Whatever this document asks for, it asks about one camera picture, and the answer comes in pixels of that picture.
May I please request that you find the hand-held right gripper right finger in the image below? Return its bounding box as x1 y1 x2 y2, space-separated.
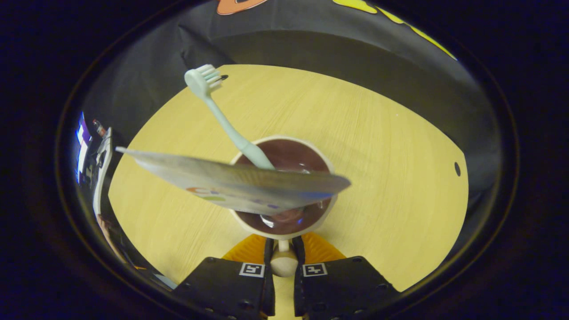
293 232 401 320

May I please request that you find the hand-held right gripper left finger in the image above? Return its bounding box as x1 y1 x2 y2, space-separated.
173 234 276 320

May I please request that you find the white toothpaste tube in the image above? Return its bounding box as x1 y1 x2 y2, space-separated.
116 147 352 216

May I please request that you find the beige cup with brown inside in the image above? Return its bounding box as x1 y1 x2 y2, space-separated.
229 136 338 278

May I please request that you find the pale green toothbrush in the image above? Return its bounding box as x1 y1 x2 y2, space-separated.
184 64 276 171

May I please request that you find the white power strip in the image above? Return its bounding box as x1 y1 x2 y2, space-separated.
92 128 114 216

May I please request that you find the lit screen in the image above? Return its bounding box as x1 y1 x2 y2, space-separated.
76 111 92 185

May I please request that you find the black backdrop cloth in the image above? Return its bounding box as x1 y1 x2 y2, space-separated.
75 0 504 196

